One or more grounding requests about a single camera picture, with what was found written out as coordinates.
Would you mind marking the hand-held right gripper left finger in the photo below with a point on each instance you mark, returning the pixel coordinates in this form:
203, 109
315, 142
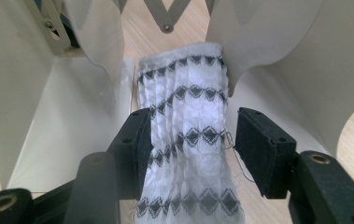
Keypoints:
131, 146

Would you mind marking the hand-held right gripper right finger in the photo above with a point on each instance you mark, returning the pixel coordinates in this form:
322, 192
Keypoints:
265, 152

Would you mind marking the white cloth with black pattern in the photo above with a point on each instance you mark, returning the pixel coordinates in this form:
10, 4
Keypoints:
193, 124

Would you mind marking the white expandable divider rack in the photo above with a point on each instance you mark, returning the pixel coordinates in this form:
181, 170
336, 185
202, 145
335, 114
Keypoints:
290, 46

